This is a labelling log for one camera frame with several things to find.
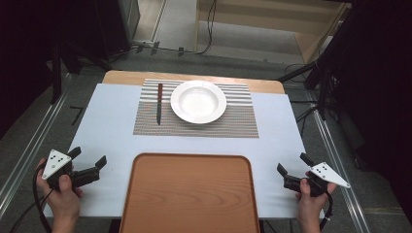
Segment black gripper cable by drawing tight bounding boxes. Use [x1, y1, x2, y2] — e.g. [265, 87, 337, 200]
[9, 161, 54, 233]
[319, 191, 335, 233]

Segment striped woven placemat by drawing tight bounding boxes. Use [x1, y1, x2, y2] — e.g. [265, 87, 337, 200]
[132, 78, 260, 140]

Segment dark knife with brown handle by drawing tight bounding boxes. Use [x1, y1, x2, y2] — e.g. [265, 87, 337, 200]
[155, 83, 164, 126]

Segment metal floor rail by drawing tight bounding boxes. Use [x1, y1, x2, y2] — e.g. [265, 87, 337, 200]
[0, 92, 70, 218]
[305, 91, 372, 233]

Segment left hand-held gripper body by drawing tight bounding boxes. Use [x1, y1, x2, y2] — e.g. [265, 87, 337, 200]
[41, 149, 100, 190]

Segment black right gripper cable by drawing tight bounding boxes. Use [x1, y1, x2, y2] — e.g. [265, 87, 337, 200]
[319, 191, 335, 233]

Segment white table cover sheet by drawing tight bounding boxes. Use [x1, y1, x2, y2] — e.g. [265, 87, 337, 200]
[42, 83, 326, 220]

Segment person's right hand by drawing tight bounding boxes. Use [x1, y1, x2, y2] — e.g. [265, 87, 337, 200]
[294, 171, 338, 222]

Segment black metal stand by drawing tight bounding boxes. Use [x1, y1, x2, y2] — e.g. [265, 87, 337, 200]
[47, 40, 113, 105]

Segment black tripod stand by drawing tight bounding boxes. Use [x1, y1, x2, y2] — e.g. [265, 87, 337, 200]
[276, 0, 358, 121]

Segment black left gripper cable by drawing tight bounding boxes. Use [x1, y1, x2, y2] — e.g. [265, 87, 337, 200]
[9, 161, 54, 233]

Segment black hanging cable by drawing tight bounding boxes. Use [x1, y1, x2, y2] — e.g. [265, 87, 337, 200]
[193, 0, 218, 56]

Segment dark cabinet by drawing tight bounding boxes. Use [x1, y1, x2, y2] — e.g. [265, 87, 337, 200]
[92, 0, 141, 62]

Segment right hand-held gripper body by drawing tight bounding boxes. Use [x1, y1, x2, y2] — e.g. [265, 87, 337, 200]
[283, 161, 352, 198]

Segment brown wooden tray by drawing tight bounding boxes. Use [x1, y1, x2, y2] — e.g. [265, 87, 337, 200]
[119, 152, 261, 233]

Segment white deep plate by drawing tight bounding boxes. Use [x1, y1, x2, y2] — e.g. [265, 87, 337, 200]
[170, 80, 227, 125]

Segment light wooden table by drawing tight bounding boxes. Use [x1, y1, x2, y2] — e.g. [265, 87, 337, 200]
[101, 69, 287, 95]

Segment light wooden shelf unit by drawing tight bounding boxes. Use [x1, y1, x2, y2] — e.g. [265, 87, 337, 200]
[193, 0, 354, 65]

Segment person's left hand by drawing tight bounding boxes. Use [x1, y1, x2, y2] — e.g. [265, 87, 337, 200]
[35, 157, 85, 225]

